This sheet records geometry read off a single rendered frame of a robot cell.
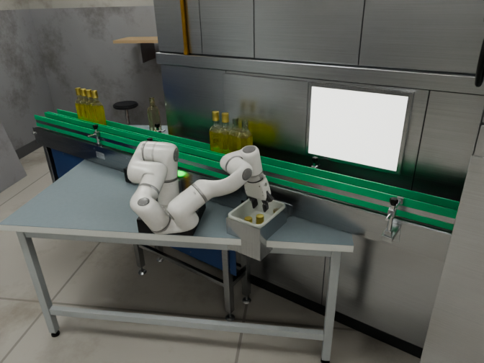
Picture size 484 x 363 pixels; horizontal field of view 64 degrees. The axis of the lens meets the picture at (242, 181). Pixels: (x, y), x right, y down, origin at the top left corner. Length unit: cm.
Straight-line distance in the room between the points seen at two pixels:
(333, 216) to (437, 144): 49
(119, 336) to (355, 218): 144
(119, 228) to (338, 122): 107
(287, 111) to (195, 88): 59
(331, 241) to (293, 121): 58
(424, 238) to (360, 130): 50
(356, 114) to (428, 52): 35
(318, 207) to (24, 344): 174
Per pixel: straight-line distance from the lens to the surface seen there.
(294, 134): 183
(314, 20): 174
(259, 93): 188
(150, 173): 153
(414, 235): 160
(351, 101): 168
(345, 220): 166
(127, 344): 231
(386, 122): 166
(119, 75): 524
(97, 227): 184
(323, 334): 201
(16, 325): 267
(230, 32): 197
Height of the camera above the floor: 166
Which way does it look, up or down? 26 degrees down
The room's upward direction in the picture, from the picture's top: 2 degrees counter-clockwise
